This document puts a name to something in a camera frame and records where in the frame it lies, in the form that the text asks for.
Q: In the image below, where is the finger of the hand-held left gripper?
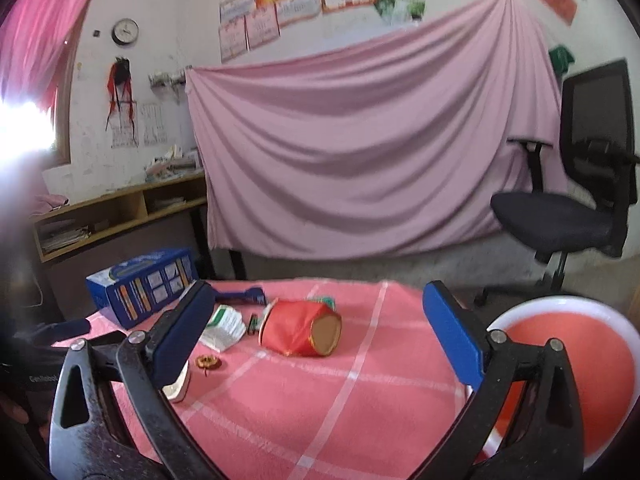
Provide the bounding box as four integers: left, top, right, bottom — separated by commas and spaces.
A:
47, 318, 92, 340

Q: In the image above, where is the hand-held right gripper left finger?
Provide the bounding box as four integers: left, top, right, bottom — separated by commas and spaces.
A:
47, 280, 223, 480

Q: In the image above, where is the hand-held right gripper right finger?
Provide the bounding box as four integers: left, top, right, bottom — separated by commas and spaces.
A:
410, 281, 589, 480

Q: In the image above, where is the white and green packet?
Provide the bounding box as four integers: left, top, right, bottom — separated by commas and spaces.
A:
199, 304, 247, 352

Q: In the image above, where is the white curved plastic piece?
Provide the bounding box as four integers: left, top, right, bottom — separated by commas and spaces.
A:
161, 362, 190, 403

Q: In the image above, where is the blue cardboard box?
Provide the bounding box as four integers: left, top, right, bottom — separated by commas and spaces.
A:
86, 247, 196, 330

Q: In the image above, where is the blue foil wrapper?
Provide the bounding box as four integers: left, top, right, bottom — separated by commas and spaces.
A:
214, 286, 268, 307

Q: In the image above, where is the red cloth-wrapped can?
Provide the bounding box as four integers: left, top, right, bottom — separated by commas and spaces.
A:
257, 299, 343, 357

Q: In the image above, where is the red and white basin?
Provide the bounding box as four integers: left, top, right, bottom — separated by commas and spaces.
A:
467, 296, 640, 476

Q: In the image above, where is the person's left hand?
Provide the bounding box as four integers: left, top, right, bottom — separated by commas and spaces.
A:
0, 395, 30, 426

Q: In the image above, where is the pink cloth bundle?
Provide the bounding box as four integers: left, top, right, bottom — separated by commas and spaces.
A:
30, 192, 70, 216

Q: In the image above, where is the wooden desk with shelves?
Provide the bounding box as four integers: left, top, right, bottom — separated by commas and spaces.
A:
32, 170, 247, 281

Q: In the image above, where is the pink checked tablecloth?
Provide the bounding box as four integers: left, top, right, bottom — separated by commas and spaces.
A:
50, 280, 501, 480

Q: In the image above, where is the black office chair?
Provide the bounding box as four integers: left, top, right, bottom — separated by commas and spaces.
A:
472, 59, 640, 308

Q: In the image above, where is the stack of books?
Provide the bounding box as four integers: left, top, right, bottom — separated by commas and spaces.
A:
145, 145, 203, 183

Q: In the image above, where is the pink hanging sheet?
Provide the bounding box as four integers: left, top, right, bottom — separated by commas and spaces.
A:
185, 0, 563, 261

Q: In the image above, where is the wooden framed window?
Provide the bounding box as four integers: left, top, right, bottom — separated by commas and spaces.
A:
0, 25, 82, 167

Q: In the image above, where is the pink curtain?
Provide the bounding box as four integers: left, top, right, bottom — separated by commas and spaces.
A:
0, 0, 108, 111

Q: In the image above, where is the white wall calendar sheet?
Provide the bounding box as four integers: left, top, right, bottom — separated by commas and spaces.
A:
140, 104, 168, 147
111, 125, 140, 150

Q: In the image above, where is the red tassel wall ornament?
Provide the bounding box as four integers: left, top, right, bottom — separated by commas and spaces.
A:
105, 57, 137, 133

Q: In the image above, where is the green wall hanger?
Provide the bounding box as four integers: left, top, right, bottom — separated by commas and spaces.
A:
548, 46, 575, 78

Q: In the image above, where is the round wall clock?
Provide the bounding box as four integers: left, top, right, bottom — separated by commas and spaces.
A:
111, 18, 140, 47

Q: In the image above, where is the group of wall certificates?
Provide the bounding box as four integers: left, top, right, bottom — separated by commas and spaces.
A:
218, 0, 376, 63

